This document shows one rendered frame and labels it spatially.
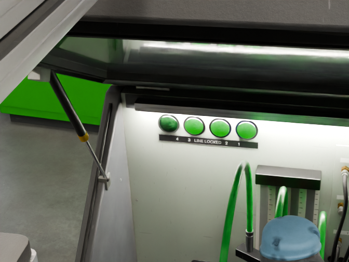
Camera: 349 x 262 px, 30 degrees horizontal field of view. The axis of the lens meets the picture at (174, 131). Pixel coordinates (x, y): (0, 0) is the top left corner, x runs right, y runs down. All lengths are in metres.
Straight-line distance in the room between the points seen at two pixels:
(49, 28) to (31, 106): 4.02
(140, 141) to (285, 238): 0.77
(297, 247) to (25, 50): 0.57
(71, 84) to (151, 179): 2.58
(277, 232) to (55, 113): 3.53
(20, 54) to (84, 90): 3.80
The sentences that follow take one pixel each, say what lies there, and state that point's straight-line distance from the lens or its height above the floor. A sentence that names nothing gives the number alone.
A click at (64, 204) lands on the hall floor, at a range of 3.66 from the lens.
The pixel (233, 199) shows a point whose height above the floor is 1.42.
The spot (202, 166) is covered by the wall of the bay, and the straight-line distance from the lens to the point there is 1.54.
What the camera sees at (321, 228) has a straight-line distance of 1.23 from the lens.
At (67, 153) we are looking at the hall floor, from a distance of 4.10.
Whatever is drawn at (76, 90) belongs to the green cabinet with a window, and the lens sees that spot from 4.14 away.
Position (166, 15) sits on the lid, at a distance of 0.51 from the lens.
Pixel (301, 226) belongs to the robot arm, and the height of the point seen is 1.58.
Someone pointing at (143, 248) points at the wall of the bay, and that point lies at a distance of 1.74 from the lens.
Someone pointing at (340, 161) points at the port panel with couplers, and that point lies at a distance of 1.48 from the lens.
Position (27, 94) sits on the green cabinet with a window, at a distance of 4.33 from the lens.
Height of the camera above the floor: 2.11
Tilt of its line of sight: 30 degrees down
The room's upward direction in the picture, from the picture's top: 3 degrees counter-clockwise
